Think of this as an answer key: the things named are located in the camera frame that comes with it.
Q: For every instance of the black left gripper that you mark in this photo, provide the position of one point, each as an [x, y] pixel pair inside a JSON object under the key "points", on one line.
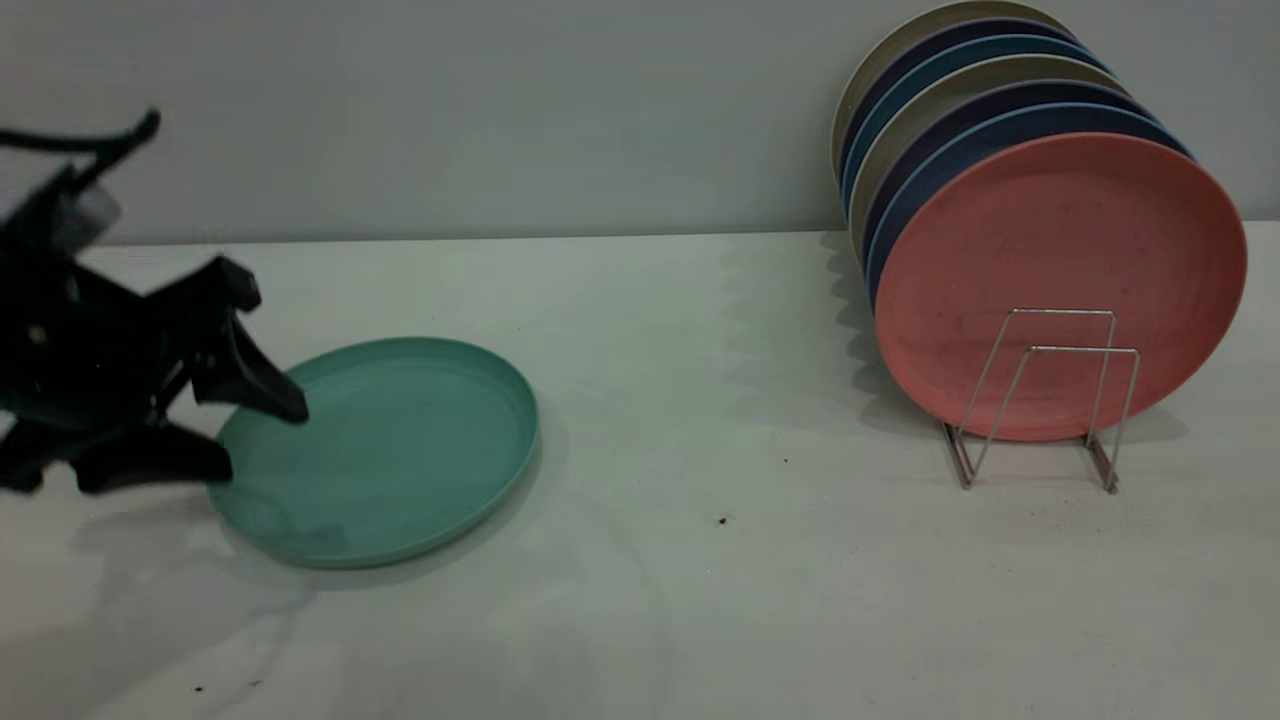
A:
{"points": [[90, 360]]}

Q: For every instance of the green plate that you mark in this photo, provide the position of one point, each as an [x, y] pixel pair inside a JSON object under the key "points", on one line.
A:
{"points": [[400, 450]]}

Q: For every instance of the beige plate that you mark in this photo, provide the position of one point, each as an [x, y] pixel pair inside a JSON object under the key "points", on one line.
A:
{"points": [[920, 110], [900, 35]]}

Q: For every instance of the dark purple plate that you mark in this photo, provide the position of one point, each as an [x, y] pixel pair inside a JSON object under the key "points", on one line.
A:
{"points": [[950, 125], [960, 38]]}

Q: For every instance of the teal blue plate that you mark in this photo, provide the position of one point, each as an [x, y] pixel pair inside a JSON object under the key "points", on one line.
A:
{"points": [[950, 65]]}

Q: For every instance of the pink plate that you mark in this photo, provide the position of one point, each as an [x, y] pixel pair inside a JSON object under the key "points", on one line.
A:
{"points": [[1050, 250]]}

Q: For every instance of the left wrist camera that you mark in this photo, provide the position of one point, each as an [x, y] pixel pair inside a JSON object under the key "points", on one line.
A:
{"points": [[85, 215]]}

